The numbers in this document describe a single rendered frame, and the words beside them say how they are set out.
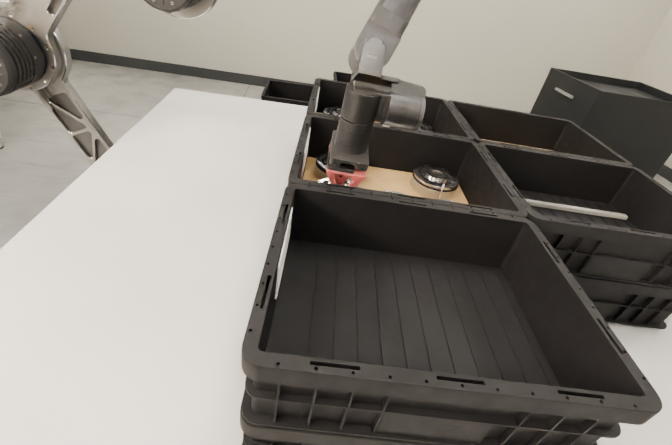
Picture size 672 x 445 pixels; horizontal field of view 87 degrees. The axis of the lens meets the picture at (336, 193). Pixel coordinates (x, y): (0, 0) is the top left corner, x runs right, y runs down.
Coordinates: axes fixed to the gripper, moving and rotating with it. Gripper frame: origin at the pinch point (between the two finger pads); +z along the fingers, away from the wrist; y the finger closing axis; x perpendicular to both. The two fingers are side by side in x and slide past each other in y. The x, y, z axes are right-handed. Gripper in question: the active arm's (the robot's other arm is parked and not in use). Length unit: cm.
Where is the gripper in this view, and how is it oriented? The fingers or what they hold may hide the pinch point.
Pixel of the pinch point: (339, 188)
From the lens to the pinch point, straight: 67.3
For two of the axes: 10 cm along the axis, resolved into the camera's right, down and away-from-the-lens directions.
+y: 0.4, -5.9, 8.1
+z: -1.9, 7.9, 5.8
